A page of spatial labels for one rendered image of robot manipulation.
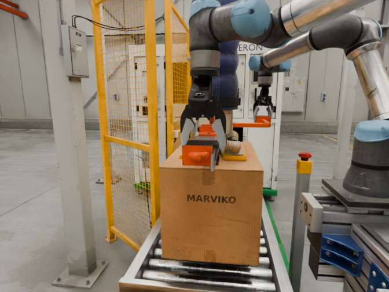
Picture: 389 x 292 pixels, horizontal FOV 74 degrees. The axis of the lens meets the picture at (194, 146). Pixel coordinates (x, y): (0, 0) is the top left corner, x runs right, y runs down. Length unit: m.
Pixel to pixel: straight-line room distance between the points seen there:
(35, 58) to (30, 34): 0.89
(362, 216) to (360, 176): 0.13
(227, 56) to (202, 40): 0.54
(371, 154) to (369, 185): 0.10
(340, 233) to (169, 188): 0.61
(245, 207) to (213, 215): 0.13
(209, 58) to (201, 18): 0.09
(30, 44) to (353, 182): 12.09
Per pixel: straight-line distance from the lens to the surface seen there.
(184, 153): 0.62
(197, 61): 0.63
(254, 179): 0.99
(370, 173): 0.99
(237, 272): 1.36
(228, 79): 1.16
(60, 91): 1.92
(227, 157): 1.10
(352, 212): 1.01
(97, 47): 2.39
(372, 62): 1.16
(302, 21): 0.66
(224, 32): 0.60
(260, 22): 0.58
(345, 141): 4.05
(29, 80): 12.43
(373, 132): 0.97
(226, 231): 1.08
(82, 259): 2.24
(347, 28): 1.12
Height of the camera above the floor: 1.35
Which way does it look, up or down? 11 degrees down
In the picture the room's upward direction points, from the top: straight up
